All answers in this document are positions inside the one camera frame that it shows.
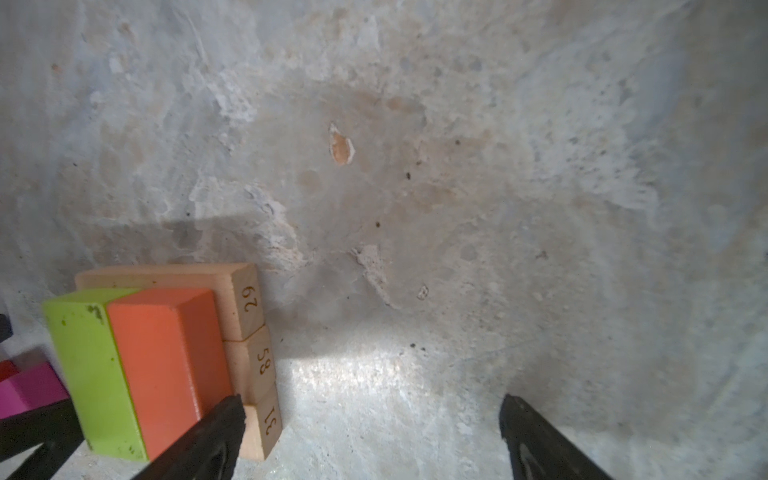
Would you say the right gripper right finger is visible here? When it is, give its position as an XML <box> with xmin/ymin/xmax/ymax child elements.
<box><xmin>499</xmin><ymin>394</ymin><xmax>611</xmax><ymax>480</ymax></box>

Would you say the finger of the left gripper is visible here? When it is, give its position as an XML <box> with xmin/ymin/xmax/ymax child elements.
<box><xmin>1</xmin><ymin>400</ymin><xmax>84</xmax><ymax>480</ymax></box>

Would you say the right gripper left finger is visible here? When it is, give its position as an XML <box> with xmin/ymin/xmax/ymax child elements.
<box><xmin>134</xmin><ymin>395</ymin><xmax>245</xmax><ymax>480</ymax></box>

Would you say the natural wood long block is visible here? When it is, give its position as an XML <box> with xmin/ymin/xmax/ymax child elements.
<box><xmin>239</xmin><ymin>385</ymin><xmax>283</xmax><ymax>462</ymax></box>

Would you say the red wood block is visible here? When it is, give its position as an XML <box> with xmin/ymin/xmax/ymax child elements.
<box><xmin>0</xmin><ymin>360</ymin><xmax>19</xmax><ymax>382</ymax></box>

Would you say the green wood block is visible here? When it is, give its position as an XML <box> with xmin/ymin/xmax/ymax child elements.
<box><xmin>43</xmin><ymin>288</ymin><xmax>148</xmax><ymax>461</ymax></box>

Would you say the orange wood block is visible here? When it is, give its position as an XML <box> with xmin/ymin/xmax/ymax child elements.
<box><xmin>107</xmin><ymin>288</ymin><xmax>233</xmax><ymax>460</ymax></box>

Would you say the magenta wood cube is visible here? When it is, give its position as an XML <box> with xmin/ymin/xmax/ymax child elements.
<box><xmin>0</xmin><ymin>362</ymin><xmax>70</xmax><ymax>419</ymax></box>

